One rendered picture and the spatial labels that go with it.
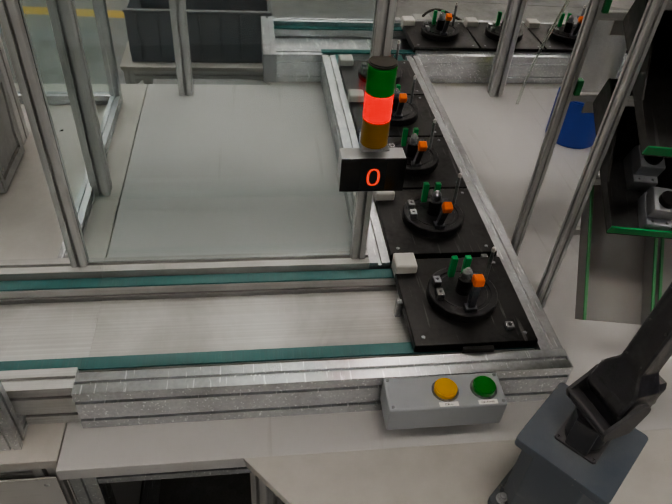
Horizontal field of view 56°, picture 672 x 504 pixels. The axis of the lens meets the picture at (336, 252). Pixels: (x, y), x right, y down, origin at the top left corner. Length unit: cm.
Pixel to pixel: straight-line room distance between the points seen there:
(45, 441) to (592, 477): 89
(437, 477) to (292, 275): 49
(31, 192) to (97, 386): 77
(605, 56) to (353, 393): 125
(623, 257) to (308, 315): 63
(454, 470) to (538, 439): 22
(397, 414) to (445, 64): 149
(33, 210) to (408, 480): 112
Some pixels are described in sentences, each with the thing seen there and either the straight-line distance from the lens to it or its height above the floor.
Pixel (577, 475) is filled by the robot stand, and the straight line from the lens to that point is 99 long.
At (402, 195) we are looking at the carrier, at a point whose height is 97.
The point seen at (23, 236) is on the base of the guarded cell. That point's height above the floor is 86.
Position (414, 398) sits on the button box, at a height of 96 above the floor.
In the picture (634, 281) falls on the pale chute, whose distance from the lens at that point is 135.
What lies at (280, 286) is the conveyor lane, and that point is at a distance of 132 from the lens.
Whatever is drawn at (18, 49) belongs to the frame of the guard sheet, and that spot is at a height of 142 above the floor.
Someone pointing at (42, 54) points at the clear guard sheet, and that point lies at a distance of 114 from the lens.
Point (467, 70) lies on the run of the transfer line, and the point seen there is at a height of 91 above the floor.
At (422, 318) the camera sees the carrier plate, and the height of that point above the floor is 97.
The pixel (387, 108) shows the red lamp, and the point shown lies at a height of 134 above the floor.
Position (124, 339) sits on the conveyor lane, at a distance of 127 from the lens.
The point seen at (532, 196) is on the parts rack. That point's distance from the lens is 144.
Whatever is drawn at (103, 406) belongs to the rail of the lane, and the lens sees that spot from 118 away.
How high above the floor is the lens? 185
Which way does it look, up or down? 41 degrees down
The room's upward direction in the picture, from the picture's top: 5 degrees clockwise
